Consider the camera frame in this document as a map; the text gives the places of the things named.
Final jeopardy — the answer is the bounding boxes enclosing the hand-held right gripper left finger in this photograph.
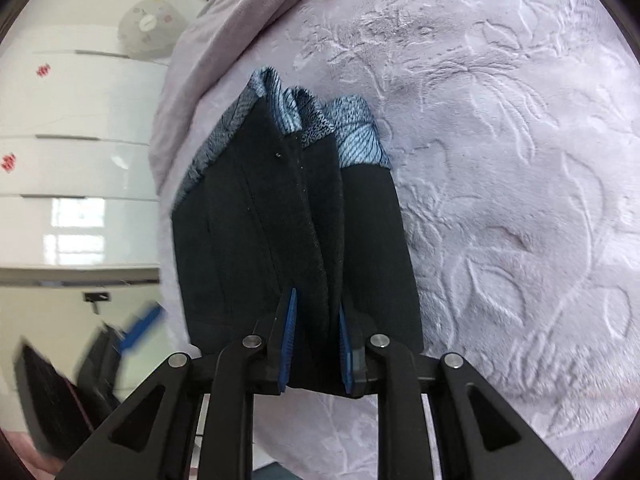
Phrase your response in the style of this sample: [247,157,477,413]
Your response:
[55,287,299,480]

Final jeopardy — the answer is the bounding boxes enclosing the round white spotted cushion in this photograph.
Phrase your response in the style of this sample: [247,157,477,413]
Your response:
[117,0,188,61]

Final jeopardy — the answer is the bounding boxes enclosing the lilac embossed blanket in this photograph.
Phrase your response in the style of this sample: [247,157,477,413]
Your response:
[150,0,640,480]

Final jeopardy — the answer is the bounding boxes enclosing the person's left forearm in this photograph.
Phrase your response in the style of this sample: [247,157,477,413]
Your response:
[0,435,58,480]

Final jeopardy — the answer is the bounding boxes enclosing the plain lilac blanket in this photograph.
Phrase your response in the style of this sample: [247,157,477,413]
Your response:
[150,0,361,196]

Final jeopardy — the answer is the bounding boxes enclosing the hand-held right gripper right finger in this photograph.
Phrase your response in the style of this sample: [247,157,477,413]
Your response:
[339,302,576,480]

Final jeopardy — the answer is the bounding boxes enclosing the black pants with blue trim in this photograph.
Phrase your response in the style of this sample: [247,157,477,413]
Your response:
[170,66,426,397]

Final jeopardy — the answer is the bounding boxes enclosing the white wardrobe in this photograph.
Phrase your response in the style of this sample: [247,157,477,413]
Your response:
[0,20,173,272]

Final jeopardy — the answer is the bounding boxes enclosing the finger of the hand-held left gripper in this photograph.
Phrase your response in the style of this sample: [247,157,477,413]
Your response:
[117,301,168,354]

